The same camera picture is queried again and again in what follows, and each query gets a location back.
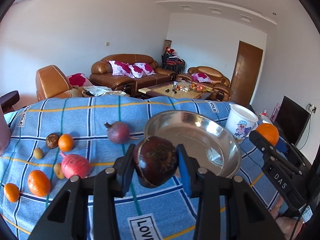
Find pink electric kettle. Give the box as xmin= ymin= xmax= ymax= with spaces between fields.
xmin=0 ymin=108 xmax=11 ymax=155

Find black television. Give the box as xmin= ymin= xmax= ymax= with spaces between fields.
xmin=274 ymin=96 xmax=311 ymax=146

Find stainless steel bowl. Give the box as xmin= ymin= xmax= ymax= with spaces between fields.
xmin=144 ymin=110 xmax=241 ymax=178

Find dark maroon stool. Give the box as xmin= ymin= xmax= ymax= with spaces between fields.
xmin=0 ymin=90 xmax=20 ymax=114

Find floral cushion on sofa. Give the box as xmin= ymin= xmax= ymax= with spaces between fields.
xmin=109 ymin=61 xmax=134 ymax=78
xmin=129 ymin=63 xmax=156 ymax=79

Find purple passion fruit with stem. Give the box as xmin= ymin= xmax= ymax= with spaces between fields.
xmin=104 ymin=121 xmax=139 ymax=145

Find brown leather armchair far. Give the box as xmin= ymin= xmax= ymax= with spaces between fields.
xmin=176 ymin=66 xmax=231 ymax=101

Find right hand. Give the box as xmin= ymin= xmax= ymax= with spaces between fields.
xmin=270 ymin=197 xmax=303 ymax=239

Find brown leather armchair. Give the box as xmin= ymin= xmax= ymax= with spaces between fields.
xmin=176 ymin=66 xmax=231 ymax=101
xmin=35 ymin=65 xmax=82 ymax=101

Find pink pomegranate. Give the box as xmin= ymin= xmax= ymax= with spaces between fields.
xmin=60 ymin=152 xmax=91 ymax=179

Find small orange back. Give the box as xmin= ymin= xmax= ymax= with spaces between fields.
xmin=58 ymin=134 xmax=74 ymax=152

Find floral cushion right on sofa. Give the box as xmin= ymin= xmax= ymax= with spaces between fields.
xmin=129 ymin=63 xmax=156 ymax=79

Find brown leather three-seat sofa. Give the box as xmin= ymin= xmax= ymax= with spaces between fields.
xmin=89 ymin=54 xmax=176 ymax=96

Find wooden coffee table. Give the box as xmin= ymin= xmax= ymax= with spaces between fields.
xmin=138 ymin=81 xmax=213 ymax=100

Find stacked dark chairs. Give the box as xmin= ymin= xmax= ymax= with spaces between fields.
xmin=162 ymin=47 xmax=185 ymax=74

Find red floral cushion near armchair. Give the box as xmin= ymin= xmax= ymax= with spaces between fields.
xmin=67 ymin=73 xmax=93 ymax=87

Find floral cushion left on sofa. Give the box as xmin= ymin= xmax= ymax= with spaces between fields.
xmin=109 ymin=61 xmax=134 ymax=78

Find small orange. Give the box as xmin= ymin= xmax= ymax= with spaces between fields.
xmin=4 ymin=183 xmax=20 ymax=203
xmin=58 ymin=134 xmax=74 ymax=152

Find brown leather armchair near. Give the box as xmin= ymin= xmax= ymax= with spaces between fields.
xmin=35 ymin=65 xmax=82 ymax=101

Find large rough tangerine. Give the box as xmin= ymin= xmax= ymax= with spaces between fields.
xmin=27 ymin=170 xmax=51 ymax=197

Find wrinkled brown passion fruit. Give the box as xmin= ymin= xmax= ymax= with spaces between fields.
xmin=46 ymin=133 xmax=60 ymax=149

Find floral cushion on far armchair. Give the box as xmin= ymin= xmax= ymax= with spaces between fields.
xmin=191 ymin=73 xmax=212 ymax=83

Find brown wooden door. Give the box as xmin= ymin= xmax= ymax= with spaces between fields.
xmin=230 ymin=41 xmax=263 ymax=106

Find white cartoon pig mug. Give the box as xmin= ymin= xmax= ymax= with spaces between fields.
xmin=225 ymin=103 xmax=258 ymax=144

